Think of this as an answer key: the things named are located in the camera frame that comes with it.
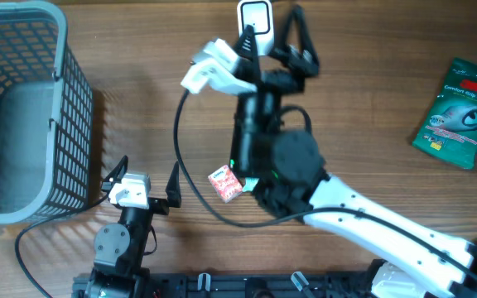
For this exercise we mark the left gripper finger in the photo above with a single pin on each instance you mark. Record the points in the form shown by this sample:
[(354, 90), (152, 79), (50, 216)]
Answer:
[(115, 175), (173, 190)]

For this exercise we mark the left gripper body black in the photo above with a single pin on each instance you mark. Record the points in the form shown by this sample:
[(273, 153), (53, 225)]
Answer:
[(159, 206)]

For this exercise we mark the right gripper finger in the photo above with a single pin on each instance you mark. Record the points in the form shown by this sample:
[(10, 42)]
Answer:
[(246, 48), (305, 57)]

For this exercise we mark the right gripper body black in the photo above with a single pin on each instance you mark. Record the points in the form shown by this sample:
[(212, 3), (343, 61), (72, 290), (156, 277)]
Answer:
[(274, 83)]

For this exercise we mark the orange red snack packet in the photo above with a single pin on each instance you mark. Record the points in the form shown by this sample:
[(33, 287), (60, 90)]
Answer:
[(225, 183)]

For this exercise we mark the green 3M gloves package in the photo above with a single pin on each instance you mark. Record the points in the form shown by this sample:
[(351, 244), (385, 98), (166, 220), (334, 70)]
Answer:
[(449, 131)]

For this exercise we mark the mint green wipes packet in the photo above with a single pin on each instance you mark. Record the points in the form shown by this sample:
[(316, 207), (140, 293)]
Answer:
[(249, 184)]

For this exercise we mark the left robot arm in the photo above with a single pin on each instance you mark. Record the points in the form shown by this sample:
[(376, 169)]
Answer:
[(120, 247)]

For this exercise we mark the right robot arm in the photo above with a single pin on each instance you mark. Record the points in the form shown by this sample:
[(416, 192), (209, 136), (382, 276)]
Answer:
[(292, 182)]

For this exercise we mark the white barcode scanner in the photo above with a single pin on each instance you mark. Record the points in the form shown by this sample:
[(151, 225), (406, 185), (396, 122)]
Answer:
[(258, 14)]

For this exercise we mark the grey plastic mesh basket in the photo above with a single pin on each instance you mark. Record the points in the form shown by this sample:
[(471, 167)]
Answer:
[(46, 115)]

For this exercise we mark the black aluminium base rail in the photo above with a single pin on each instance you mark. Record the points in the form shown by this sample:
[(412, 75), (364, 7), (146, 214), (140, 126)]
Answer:
[(331, 284)]

